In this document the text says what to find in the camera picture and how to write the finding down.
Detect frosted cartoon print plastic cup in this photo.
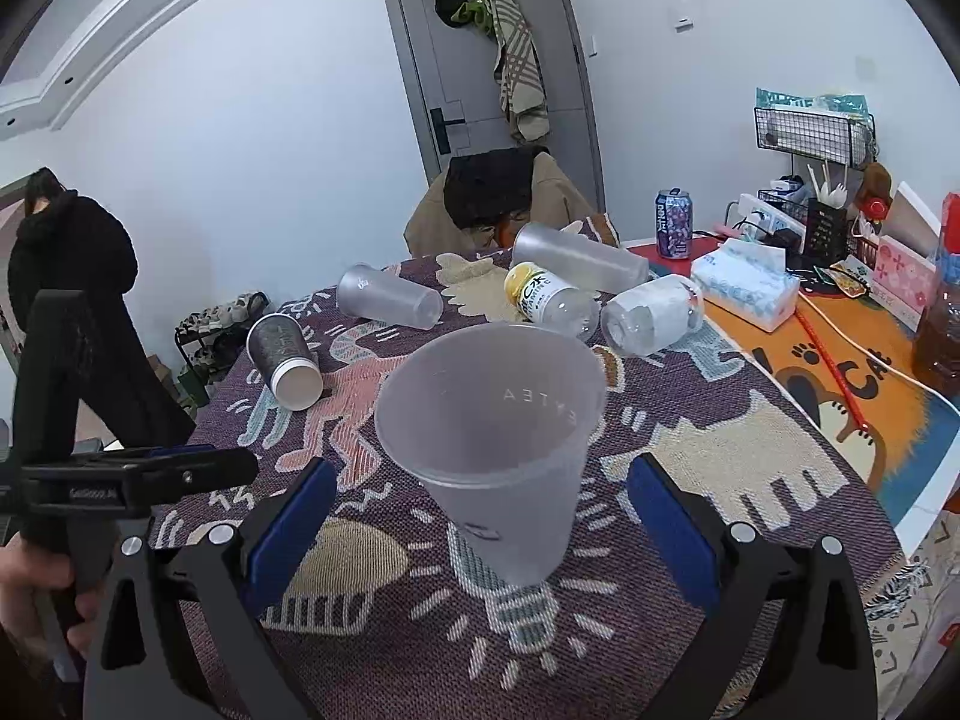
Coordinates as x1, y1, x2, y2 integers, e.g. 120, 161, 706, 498
374, 323, 607, 587

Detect frosted plastic cup left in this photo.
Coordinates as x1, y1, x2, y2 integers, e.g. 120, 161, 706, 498
335, 263, 444, 330

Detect black utensil holder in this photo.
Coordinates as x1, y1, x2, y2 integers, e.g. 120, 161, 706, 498
804, 200, 848, 266

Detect white tissue pack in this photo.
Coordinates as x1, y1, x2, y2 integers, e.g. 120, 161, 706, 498
690, 239, 800, 333

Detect plaid scarf on door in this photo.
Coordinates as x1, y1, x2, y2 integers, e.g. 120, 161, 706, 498
485, 0, 550, 143

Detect red snack bag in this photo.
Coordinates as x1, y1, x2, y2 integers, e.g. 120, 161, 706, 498
939, 192, 960, 257

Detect black shoe rack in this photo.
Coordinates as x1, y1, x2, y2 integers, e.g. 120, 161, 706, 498
172, 291, 268, 408

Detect yellow cap drink bottle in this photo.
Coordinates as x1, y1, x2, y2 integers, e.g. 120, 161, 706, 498
505, 262, 599, 341

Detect white power strip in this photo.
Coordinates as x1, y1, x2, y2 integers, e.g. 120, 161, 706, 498
736, 193, 805, 242

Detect clear empty plastic bottle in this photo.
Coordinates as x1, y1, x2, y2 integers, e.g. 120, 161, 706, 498
601, 275, 704, 358

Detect person's left hand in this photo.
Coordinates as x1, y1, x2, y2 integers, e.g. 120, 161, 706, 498
0, 533, 104, 658

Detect purple patterned woven blanket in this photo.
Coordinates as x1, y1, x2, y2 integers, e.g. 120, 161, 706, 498
151, 291, 903, 718

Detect frosted plastic cup rear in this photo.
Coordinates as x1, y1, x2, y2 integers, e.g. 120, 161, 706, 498
512, 223, 649, 294

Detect brown plush toy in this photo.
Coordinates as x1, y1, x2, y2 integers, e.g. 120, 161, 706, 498
854, 163, 892, 242

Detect black hat on door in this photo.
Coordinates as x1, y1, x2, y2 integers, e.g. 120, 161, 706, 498
434, 0, 472, 28

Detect black garment on chair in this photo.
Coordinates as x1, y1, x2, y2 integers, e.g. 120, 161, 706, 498
443, 145, 548, 229

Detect grey door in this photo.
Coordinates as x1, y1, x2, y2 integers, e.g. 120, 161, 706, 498
386, 0, 605, 210

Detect brown liquid plastic bottle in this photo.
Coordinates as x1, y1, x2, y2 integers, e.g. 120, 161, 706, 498
909, 227, 960, 398

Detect dark paper coffee cup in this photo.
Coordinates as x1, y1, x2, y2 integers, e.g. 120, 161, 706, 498
245, 314, 324, 413

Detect orange cartoon table mat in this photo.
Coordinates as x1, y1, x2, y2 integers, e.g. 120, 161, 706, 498
708, 294, 958, 556

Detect pink floral box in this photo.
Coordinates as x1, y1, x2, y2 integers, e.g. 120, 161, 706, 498
871, 236, 935, 332

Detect purple soda can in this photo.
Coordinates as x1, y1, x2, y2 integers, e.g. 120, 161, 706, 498
654, 187, 693, 260

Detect black wire basket shelf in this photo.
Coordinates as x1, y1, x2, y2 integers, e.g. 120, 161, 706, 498
754, 88, 878, 169

